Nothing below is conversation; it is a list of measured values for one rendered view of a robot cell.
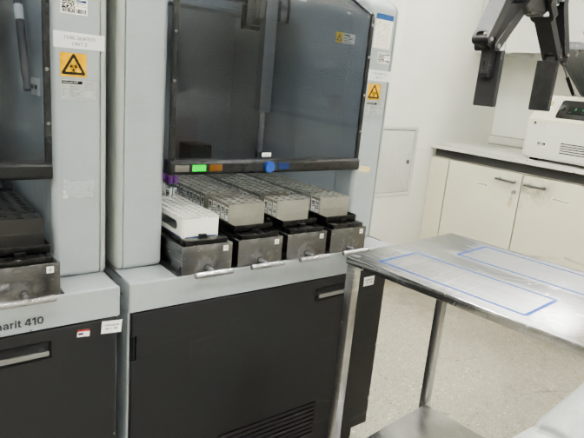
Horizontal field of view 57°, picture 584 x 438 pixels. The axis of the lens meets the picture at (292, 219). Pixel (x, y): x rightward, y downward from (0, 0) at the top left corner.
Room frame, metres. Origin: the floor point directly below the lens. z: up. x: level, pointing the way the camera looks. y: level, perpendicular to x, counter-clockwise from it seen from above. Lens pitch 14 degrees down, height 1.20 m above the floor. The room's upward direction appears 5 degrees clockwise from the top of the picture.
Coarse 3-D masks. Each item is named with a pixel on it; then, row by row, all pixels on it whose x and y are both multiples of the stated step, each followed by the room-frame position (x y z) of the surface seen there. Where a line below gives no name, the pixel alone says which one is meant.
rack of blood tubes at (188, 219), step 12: (168, 204) 1.35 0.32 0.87; (180, 204) 1.37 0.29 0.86; (192, 204) 1.39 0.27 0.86; (168, 216) 1.43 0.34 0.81; (180, 216) 1.24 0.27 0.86; (192, 216) 1.25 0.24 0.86; (204, 216) 1.26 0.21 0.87; (216, 216) 1.28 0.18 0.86; (168, 228) 1.29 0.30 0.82; (180, 228) 1.24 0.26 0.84; (192, 228) 1.24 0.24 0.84; (204, 228) 1.26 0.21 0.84; (216, 228) 1.28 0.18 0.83
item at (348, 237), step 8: (320, 224) 1.53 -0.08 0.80; (328, 224) 1.50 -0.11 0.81; (336, 224) 1.49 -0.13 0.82; (344, 224) 1.51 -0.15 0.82; (352, 224) 1.52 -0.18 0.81; (360, 224) 1.54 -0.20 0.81; (328, 232) 1.48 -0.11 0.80; (336, 232) 1.48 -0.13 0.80; (344, 232) 1.50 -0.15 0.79; (352, 232) 1.52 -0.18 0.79; (360, 232) 1.54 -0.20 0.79; (328, 240) 1.48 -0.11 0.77; (336, 240) 1.48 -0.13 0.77; (344, 240) 1.50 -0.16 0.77; (352, 240) 1.52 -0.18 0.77; (360, 240) 1.54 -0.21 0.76; (336, 248) 1.48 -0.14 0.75; (344, 248) 1.50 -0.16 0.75; (352, 248) 1.49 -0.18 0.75; (360, 248) 1.54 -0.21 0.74; (368, 248) 1.51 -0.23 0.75
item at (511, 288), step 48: (432, 240) 1.41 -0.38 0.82; (432, 288) 1.03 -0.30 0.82; (480, 288) 1.06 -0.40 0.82; (528, 288) 1.09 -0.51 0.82; (576, 288) 1.12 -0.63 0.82; (432, 336) 1.48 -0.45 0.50; (576, 336) 0.86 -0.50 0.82; (336, 384) 1.19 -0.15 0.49; (432, 384) 1.49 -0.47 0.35; (336, 432) 1.19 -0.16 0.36; (384, 432) 1.32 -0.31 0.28; (432, 432) 1.34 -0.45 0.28
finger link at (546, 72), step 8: (536, 64) 0.82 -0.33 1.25; (544, 64) 0.81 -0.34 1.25; (552, 64) 0.80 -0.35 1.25; (536, 72) 0.82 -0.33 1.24; (544, 72) 0.81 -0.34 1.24; (552, 72) 0.80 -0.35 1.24; (536, 80) 0.82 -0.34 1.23; (544, 80) 0.81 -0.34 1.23; (552, 80) 0.80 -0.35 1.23; (536, 88) 0.82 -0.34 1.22; (544, 88) 0.81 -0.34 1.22; (552, 88) 0.80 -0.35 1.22; (536, 96) 0.81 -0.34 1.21; (544, 96) 0.80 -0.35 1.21; (552, 96) 0.80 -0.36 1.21; (528, 104) 0.82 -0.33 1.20; (536, 104) 0.81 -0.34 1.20; (544, 104) 0.80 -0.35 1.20
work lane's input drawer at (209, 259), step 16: (176, 240) 1.24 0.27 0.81; (192, 240) 1.22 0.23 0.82; (208, 240) 1.24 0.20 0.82; (224, 240) 1.26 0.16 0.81; (176, 256) 1.21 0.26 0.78; (192, 256) 1.20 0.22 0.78; (208, 256) 1.23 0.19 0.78; (224, 256) 1.26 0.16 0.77; (192, 272) 1.21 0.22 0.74; (208, 272) 1.19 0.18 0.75; (224, 272) 1.21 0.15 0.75
